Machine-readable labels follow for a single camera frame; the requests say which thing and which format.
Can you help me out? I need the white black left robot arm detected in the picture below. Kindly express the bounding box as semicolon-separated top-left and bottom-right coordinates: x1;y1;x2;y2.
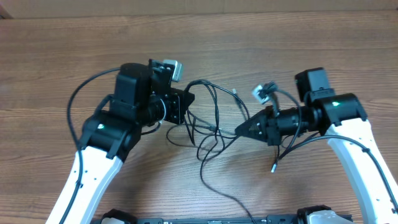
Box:
47;60;195;223

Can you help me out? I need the black right camera cable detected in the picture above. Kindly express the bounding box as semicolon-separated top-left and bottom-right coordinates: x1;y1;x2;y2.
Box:
261;81;398;215

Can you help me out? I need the black barrel plug cable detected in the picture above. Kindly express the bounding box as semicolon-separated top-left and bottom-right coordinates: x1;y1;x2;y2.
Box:
166;118;257;224

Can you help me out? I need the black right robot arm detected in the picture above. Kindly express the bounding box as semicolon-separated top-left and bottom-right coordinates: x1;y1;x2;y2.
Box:
235;67;397;223

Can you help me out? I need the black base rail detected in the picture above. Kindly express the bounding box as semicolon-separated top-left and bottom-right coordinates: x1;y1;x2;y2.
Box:
90;204;354;224

